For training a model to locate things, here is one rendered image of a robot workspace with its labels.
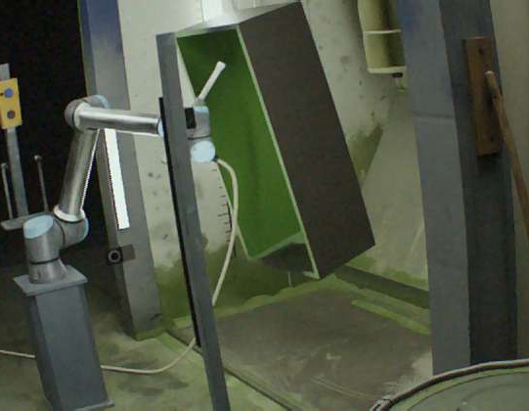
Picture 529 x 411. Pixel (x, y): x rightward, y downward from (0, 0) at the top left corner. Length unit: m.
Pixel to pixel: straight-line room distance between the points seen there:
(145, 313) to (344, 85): 1.76
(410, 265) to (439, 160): 2.67
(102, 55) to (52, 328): 1.54
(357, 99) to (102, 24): 1.65
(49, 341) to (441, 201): 2.23
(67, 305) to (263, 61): 1.36
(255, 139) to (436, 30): 2.50
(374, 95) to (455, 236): 3.31
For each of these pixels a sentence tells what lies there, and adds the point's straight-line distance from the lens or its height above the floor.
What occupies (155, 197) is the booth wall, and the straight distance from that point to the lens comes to 4.90.
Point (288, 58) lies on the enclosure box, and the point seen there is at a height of 1.45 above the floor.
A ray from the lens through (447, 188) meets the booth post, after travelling 2.24.
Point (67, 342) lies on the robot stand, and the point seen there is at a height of 0.36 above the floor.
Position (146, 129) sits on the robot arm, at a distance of 3.47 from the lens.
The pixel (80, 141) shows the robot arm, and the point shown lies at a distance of 3.90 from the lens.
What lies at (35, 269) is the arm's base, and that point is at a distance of 4.02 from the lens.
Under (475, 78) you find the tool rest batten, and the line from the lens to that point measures 2.18.
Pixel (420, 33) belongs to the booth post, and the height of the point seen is 1.56.
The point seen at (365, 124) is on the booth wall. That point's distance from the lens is 5.48.
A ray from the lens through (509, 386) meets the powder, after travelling 1.84.
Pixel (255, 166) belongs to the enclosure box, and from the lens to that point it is 4.56.
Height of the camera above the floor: 1.64
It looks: 12 degrees down
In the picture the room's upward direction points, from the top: 8 degrees counter-clockwise
